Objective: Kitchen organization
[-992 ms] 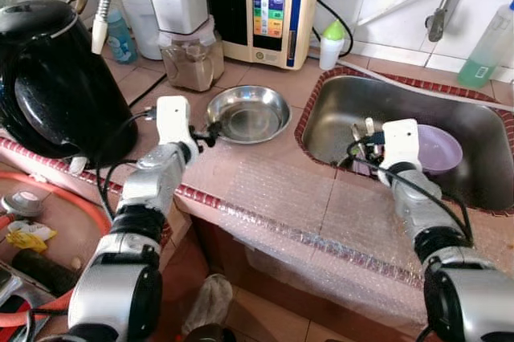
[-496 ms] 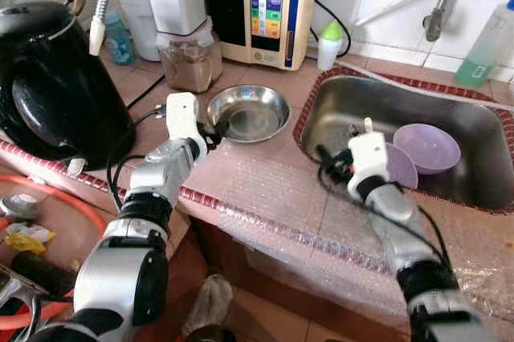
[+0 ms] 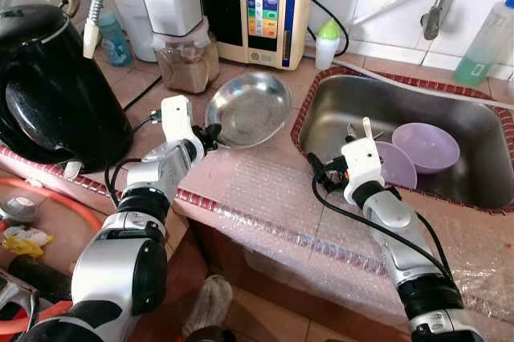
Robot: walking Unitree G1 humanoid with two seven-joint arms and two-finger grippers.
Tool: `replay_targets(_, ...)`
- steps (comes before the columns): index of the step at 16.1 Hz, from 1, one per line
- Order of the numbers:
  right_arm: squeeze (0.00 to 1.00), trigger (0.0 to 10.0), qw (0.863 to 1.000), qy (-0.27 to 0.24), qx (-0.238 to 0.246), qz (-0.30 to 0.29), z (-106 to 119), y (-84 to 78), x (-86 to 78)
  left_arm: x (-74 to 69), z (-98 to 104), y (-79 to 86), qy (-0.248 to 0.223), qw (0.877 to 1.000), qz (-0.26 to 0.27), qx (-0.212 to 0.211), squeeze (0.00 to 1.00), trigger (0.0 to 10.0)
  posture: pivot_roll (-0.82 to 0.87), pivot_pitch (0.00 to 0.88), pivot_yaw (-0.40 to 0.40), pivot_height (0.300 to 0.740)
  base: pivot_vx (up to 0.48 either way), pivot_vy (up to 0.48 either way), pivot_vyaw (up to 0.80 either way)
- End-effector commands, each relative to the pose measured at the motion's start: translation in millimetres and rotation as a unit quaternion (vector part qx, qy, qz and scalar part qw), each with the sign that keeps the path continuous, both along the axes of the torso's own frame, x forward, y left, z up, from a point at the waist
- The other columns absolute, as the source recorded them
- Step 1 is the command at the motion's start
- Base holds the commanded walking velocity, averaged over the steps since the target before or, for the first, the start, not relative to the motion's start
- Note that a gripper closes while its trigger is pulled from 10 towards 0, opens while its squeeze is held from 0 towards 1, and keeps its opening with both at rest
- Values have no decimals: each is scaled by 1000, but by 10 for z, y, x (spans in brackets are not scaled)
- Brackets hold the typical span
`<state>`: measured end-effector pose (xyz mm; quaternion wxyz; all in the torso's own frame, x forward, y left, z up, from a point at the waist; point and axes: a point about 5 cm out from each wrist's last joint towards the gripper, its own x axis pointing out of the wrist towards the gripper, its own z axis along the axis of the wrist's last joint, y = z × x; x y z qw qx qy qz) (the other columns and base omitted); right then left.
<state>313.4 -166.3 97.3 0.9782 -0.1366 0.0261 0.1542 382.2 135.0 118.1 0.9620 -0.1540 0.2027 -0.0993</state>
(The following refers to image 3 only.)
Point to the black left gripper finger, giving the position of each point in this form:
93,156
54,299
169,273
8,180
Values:
215,130
213,144

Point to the large steel bowl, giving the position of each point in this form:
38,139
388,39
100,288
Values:
249,109

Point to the lilac plastic bowl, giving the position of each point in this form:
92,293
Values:
397,167
430,145

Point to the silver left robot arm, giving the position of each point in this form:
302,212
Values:
112,270

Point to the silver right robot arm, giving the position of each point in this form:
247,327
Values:
393,221

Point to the clear bubble wrap sheet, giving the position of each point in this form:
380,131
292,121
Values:
305,213

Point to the steel utensil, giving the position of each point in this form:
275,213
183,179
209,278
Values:
351,131

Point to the stainless steel sink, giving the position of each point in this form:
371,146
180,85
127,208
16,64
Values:
345,101

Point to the glass jar brown contents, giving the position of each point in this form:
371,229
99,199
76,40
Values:
186,61

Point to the small white bottle green cap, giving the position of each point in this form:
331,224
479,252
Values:
327,45

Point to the small white plug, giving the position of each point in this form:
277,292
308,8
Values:
72,169

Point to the teal plastic bottle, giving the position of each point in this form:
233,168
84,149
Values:
115,41

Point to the beige water ionizer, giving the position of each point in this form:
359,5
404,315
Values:
269,5

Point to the white jug green lid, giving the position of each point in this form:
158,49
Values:
132,21

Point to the black electric kettle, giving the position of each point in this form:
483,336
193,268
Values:
56,85

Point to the grey mop head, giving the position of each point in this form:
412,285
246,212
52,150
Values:
207,306

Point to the grey tape roll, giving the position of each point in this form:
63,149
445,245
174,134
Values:
20,207

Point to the dish soap bottle blue cap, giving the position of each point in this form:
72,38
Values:
482,45

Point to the yellow cloth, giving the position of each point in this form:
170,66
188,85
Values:
24,242

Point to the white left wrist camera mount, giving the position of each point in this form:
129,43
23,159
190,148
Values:
177,121

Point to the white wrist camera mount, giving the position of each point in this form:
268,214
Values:
177,121
361,165

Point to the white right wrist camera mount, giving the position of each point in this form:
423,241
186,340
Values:
361,165

